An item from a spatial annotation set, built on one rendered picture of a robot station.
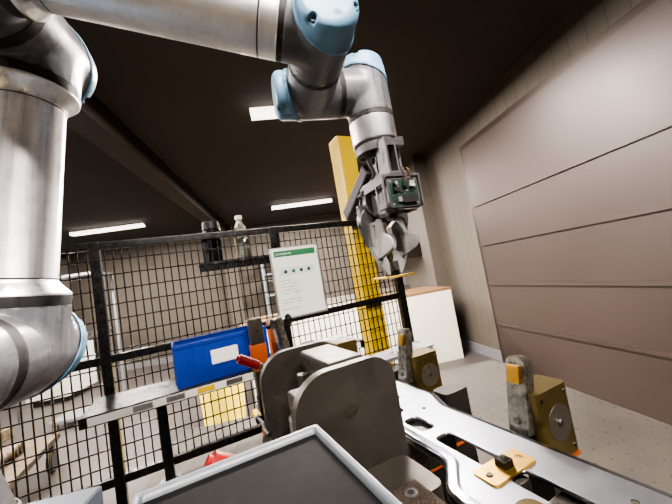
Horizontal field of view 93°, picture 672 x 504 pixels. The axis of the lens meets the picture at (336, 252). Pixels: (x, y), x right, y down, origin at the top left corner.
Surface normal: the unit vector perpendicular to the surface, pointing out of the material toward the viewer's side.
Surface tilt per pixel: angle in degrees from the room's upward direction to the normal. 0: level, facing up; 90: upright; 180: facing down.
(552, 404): 90
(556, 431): 90
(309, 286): 90
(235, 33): 151
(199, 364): 90
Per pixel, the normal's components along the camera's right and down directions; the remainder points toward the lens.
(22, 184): 0.72, -0.10
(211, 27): 0.03, 0.85
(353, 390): 0.43, -0.14
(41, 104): 0.91, -0.08
